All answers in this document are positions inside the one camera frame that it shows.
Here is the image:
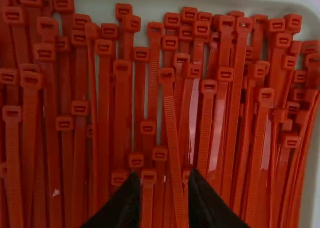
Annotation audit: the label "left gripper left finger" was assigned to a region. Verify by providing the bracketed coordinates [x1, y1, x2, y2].
[80, 171, 141, 228]

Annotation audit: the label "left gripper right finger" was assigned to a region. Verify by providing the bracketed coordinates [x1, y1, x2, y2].
[187, 168, 251, 228]

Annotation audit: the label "row of orange cable ties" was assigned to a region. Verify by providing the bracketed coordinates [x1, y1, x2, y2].
[0, 0, 320, 228]

